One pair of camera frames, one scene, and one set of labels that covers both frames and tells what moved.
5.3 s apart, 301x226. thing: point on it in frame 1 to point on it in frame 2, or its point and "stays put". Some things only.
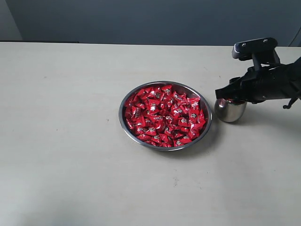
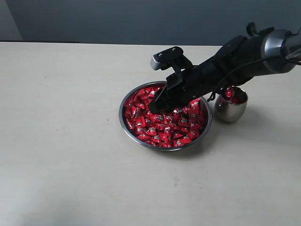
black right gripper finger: x=234 y=90 to x=162 y=103
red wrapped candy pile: x=164 y=116 stays put
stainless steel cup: x=228 y=111 stays put
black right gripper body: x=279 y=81 to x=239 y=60
